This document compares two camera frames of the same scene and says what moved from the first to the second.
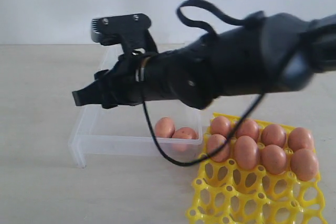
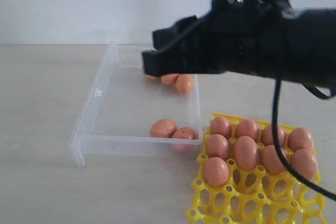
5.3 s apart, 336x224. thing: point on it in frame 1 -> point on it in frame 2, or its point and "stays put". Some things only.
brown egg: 304,164 stays put
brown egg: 186,133 stays put
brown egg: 165,128 stays put
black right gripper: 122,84 -> 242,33
